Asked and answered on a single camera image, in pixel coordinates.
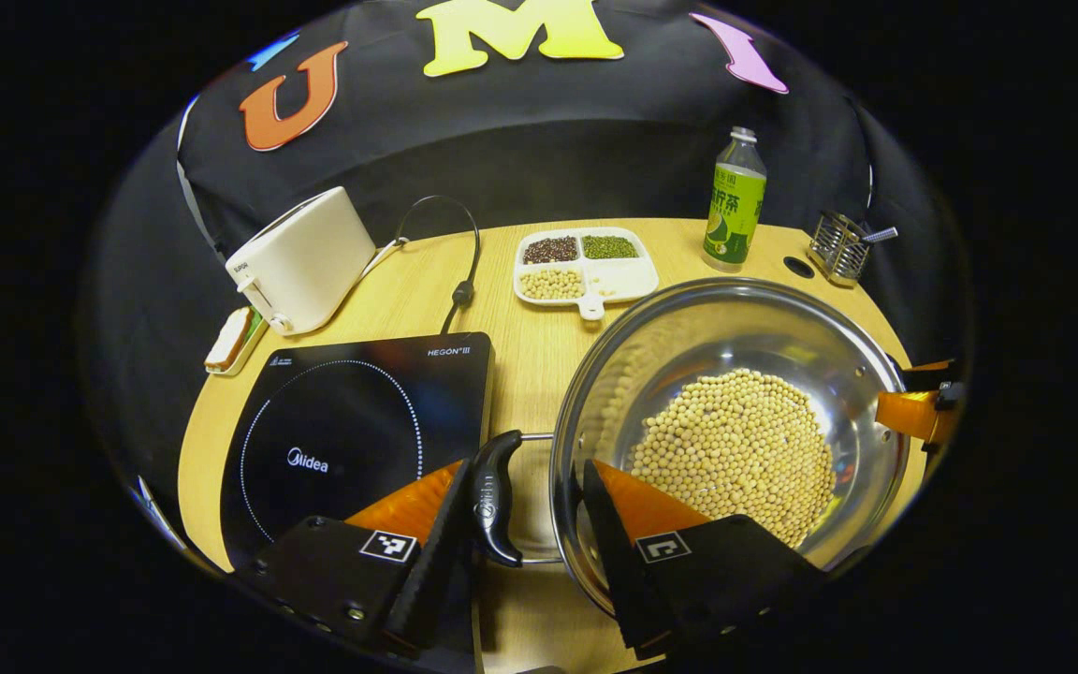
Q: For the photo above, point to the green label drink bottle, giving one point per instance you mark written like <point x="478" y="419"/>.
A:
<point x="735" y="211"/>

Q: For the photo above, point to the black induction cooktop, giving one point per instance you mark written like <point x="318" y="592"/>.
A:
<point x="352" y="431"/>

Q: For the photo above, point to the bread slice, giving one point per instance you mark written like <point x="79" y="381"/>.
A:
<point x="228" y="337"/>

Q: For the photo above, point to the metal utensil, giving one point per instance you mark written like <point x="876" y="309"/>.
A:
<point x="881" y="234"/>

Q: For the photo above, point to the white toaster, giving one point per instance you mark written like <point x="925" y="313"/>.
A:
<point x="305" y="257"/>

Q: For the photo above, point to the portion of red beans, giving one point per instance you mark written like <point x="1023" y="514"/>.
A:
<point x="551" y="250"/>

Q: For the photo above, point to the small portion of soybeans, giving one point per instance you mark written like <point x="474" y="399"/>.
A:
<point x="551" y="285"/>

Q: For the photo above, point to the white sectioned tray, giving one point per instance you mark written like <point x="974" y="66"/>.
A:
<point x="623" y="279"/>

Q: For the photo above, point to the portion of green mung beans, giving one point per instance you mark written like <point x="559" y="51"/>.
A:
<point x="609" y="247"/>

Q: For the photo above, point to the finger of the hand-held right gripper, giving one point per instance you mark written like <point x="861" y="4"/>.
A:
<point x="934" y="374"/>
<point x="913" y="415"/>

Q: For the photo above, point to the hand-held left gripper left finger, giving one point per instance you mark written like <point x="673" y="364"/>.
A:
<point x="441" y="562"/>

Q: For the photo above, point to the stainless steel pot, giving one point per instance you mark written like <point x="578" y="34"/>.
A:
<point x="735" y="328"/>

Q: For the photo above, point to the pile of soybeans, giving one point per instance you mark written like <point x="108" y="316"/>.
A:
<point x="735" y="459"/>

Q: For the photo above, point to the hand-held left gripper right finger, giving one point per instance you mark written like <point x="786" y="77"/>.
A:
<point x="609" y="552"/>

